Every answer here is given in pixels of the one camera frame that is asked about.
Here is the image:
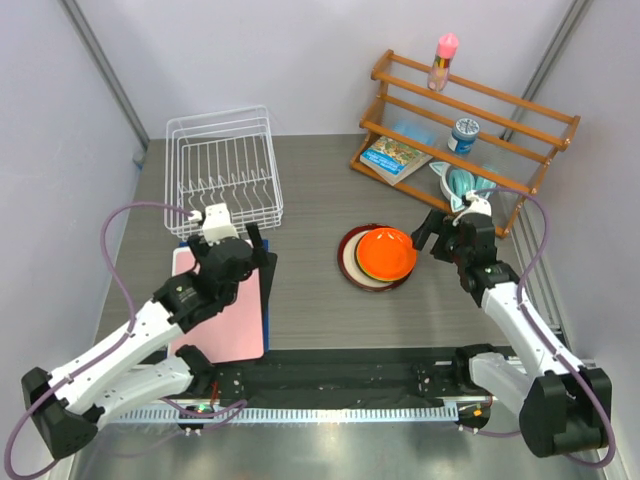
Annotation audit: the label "orange plate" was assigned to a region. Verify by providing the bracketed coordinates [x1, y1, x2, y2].
[355, 227, 417, 282]

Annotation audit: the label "red floral plate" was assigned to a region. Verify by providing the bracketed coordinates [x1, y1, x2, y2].
[355, 237, 396, 282]

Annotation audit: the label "green plate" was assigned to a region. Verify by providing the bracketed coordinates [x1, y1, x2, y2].
[357, 262, 401, 282]

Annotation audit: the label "large cream red-rimmed plate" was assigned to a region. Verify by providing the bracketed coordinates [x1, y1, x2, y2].
[336, 223, 413, 292]

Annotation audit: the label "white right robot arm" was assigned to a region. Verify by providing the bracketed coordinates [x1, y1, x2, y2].
[411, 208, 616, 462]

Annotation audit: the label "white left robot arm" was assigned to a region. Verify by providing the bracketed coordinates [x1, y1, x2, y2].
[21, 223, 276, 460]

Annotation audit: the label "orange wooden shelf rack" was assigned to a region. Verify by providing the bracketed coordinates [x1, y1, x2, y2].
[350, 50, 581, 238]

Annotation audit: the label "blue folder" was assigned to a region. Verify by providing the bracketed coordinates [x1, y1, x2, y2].
[170, 253, 277, 363]

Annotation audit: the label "black folder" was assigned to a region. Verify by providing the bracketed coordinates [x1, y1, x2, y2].
[259, 252, 278, 324]

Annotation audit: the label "teal cat-ear headphones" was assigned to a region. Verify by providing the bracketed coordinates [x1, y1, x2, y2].
[429, 161, 496, 213]

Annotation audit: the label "pink clipboard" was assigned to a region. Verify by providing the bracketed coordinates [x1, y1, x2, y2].
[168, 271, 265, 364]

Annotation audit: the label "blue paperback book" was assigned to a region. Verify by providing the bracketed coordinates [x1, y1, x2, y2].
[359, 136, 432, 186]

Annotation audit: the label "light blue cloth on shelf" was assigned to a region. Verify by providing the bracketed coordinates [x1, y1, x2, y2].
[392, 120, 439, 146]

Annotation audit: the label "blue lidded jar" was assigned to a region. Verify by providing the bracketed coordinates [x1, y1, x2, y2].
[447, 117, 480, 155]

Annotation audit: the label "pink capped bottle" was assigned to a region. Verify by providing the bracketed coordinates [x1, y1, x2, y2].
[427, 32, 459, 92]

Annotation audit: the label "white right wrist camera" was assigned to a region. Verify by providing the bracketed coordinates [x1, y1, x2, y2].
[456, 190, 492, 220]

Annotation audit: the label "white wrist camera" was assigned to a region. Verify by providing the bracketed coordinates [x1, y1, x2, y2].
[188, 203, 239, 246]
[456, 190, 492, 220]

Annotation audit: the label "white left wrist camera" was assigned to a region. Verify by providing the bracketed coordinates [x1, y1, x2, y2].
[188, 203, 239, 246]

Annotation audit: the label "white wire dish rack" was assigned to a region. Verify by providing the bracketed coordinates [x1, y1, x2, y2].
[164, 105, 284, 232]

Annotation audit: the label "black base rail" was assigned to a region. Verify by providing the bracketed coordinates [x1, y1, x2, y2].
[134, 344, 516, 401]

